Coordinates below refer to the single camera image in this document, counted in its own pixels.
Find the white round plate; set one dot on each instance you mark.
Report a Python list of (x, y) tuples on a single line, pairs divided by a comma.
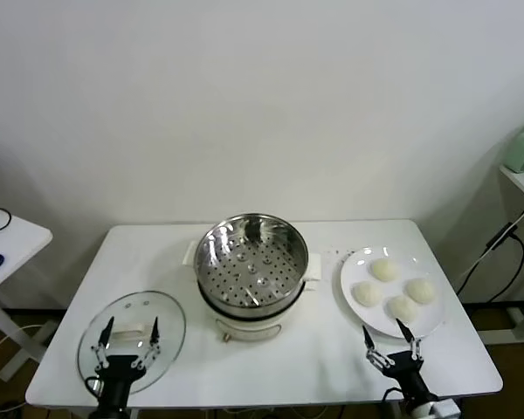
[(362, 270)]

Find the white steamed baozi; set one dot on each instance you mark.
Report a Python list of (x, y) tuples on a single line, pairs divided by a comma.
[(367, 293), (420, 290), (402, 309), (385, 269)]

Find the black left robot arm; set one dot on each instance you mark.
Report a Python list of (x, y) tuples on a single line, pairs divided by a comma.
[(109, 414)]

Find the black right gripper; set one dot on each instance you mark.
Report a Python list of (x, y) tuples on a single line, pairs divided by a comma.
[(404, 368)]

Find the white electric cooker pot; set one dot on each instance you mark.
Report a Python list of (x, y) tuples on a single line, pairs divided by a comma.
[(244, 325)]

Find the light green appliance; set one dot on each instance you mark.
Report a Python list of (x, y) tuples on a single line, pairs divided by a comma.
[(521, 153)]

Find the stainless steel steamer basket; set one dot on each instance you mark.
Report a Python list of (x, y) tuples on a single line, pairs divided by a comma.
[(244, 270)]

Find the glass pot lid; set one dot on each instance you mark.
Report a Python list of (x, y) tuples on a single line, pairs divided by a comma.
[(126, 305)]

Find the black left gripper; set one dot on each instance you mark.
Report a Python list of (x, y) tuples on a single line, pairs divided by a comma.
[(120, 371)]

